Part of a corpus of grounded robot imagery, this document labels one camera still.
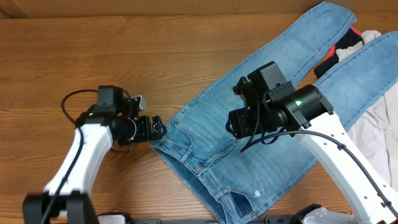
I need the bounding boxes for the blue denim jeans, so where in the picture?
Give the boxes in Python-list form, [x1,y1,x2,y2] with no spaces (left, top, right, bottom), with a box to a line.
[151,2,397,223]

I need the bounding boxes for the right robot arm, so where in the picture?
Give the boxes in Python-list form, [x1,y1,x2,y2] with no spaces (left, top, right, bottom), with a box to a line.
[226,62,397,223]

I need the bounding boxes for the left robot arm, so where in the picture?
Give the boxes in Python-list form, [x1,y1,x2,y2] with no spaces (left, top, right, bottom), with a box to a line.
[22,86,167,224]

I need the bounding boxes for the red cloth garment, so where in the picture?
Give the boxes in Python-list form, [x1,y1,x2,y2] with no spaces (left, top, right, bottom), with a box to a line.
[324,27,362,62]

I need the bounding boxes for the white cloth garment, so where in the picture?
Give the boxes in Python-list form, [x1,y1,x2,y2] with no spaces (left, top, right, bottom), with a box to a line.
[325,30,397,189]

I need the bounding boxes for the black cloth garment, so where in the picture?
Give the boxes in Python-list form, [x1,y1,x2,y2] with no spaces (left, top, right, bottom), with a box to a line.
[313,28,364,81]

